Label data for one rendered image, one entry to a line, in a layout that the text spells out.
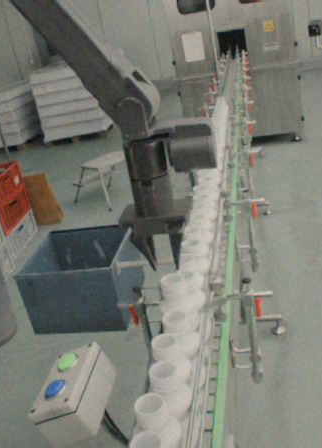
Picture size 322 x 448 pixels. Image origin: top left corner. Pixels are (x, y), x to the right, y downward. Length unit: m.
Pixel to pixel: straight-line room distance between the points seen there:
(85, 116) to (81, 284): 6.17
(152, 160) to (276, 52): 4.87
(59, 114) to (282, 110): 3.51
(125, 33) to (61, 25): 10.61
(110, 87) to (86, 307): 0.94
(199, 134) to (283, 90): 4.91
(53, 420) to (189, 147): 0.42
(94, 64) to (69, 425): 0.49
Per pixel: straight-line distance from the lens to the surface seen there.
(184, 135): 0.66
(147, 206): 0.68
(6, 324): 2.98
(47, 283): 1.48
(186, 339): 0.74
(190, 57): 5.50
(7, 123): 8.09
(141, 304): 0.93
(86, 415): 0.72
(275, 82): 5.53
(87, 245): 1.73
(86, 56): 0.65
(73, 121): 7.58
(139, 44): 11.21
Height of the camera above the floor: 1.57
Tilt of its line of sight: 23 degrees down
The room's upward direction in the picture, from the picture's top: 11 degrees counter-clockwise
